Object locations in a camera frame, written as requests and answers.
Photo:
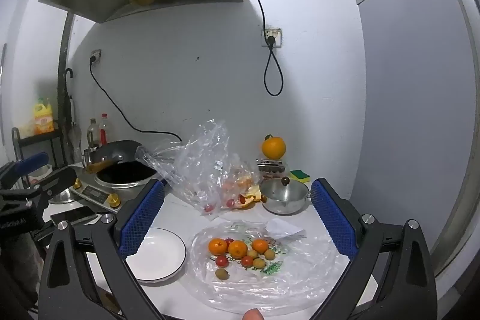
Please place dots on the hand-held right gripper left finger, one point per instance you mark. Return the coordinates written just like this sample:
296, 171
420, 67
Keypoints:
142, 218

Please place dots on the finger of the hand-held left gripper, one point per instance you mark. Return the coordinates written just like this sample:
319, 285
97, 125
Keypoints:
56, 181
32, 160

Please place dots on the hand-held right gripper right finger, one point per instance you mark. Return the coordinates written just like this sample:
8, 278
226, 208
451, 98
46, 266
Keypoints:
333, 218

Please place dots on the white plate dark rim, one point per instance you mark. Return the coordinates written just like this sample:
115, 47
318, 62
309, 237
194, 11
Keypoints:
161, 252

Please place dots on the small green jujube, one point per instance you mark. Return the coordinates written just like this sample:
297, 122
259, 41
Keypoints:
222, 273
258, 263
251, 253
269, 253

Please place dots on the tangerine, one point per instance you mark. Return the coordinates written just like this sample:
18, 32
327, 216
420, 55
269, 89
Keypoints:
260, 245
240, 183
218, 245
237, 249

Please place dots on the cherry tomato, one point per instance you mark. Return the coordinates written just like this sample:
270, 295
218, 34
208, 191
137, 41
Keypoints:
230, 203
247, 260
222, 260
208, 208
229, 241

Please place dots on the person's right hand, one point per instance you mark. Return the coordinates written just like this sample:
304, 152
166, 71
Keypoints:
252, 315

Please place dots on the steel bowl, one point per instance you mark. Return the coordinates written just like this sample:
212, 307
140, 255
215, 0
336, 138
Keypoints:
62, 197

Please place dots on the black metal rack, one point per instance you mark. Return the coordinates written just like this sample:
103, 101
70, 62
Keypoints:
37, 138

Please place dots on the black smartphone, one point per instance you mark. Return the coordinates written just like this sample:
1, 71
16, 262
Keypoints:
75, 215

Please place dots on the steel induction cooker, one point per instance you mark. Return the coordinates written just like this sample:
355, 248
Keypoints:
93, 192

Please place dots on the steel cup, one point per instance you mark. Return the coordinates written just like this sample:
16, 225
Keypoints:
88, 155

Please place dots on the yellow plastic bottle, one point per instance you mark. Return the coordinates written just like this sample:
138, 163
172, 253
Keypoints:
43, 119

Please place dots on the green yellow sponge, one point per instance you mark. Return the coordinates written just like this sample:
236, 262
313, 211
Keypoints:
300, 175

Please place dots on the small steel pot with lid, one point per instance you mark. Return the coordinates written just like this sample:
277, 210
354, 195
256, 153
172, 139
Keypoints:
283, 196

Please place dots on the dark oil bottle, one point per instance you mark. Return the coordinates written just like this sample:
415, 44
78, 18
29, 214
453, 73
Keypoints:
92, 134

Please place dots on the black umbrella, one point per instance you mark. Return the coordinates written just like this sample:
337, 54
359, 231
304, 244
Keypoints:
70, 110

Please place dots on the red cap bottle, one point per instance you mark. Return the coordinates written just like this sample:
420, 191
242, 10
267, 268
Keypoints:
104, 130

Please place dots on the crumpled clear plastic bag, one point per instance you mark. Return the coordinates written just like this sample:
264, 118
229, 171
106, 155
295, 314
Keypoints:
198, 162

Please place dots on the orange peel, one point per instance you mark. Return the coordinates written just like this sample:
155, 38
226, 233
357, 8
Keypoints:
249, 202

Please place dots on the large orange with leaf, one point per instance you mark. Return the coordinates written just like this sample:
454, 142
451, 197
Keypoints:
273, 148

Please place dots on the grey refrigerator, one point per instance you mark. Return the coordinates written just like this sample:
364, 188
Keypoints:
412, 98

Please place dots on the white wall socket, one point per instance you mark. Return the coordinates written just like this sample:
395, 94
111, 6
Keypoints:
97, 53
277, 32

